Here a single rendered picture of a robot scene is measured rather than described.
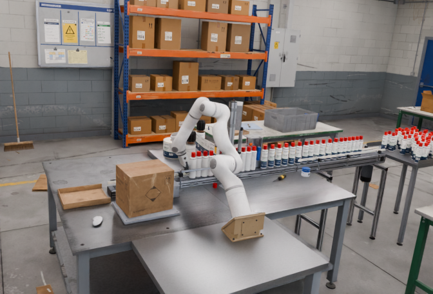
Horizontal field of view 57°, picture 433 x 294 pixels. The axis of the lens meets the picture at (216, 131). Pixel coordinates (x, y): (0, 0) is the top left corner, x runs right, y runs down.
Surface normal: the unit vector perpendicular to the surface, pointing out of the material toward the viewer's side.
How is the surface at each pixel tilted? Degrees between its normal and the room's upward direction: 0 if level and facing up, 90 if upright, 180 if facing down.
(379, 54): 90
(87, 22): 87
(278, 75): 90
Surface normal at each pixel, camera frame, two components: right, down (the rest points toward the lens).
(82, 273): 0.47, 0.25
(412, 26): -0.87, 0.07
